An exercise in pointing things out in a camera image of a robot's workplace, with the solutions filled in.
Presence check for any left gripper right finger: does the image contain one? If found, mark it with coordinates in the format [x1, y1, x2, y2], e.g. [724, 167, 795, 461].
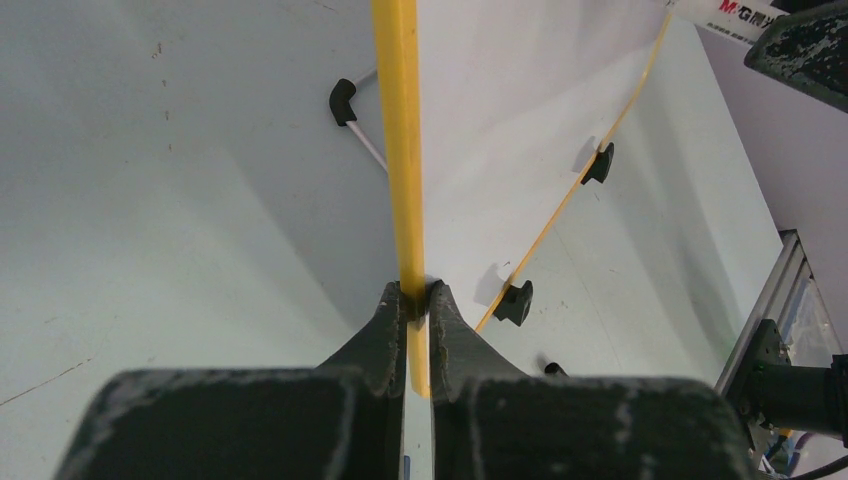
[429, 281, 752, 479]

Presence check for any black whiteboard foot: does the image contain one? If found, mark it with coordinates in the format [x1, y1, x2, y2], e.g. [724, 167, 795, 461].
[493, 280, 534, 327]
[580, 142, 615, 185]

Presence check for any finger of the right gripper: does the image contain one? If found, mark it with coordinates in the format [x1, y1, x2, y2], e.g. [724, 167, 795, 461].
[744, 1, 847, 113]

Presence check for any black whiteboard marker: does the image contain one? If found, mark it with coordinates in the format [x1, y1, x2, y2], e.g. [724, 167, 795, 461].
[658, 0, 787, 46]

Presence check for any right black whiteboard foot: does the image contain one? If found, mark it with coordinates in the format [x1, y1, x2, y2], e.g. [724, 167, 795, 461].
[580, 142, 615, 185]

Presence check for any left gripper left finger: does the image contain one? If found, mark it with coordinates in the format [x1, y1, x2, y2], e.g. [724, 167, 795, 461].
[56, 282, 406, 479]

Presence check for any yellow framed whiteboard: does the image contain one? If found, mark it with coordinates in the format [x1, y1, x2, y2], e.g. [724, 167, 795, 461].
[370, 0, 674, 399]

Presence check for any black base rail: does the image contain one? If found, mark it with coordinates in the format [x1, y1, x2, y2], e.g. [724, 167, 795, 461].
[714, 228, 848, 480]

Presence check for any left black whiteboard foot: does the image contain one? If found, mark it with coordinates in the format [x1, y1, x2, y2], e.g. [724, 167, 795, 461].
[493, 280, 534, 327]

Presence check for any black marker cap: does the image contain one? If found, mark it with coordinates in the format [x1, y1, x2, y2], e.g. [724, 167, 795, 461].
[543, 362, 568, 377]

